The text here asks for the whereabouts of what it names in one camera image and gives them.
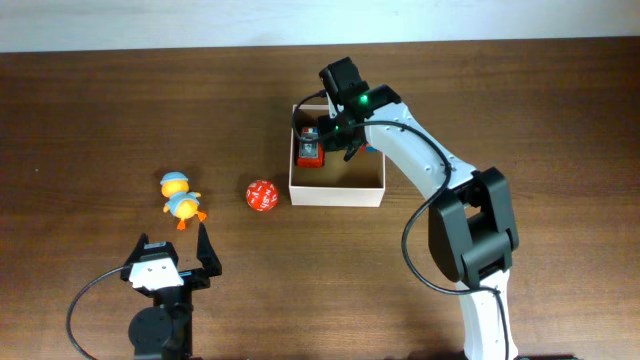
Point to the multicoloured puzzle cube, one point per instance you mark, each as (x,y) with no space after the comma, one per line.
(367,149)

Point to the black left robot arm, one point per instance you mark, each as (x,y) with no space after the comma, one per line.
(163,331)

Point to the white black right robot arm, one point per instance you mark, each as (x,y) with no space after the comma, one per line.
(472,231)

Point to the red toy car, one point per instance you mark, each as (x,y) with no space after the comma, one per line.
(310,155)

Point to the red ball white letters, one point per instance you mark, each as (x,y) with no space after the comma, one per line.
(262,195)

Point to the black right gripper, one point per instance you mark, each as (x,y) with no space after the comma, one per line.
(328,141)

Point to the yellow duck toy blue hat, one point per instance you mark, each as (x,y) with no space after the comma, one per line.
(182,203)

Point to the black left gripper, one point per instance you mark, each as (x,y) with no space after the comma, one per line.
(209,261)

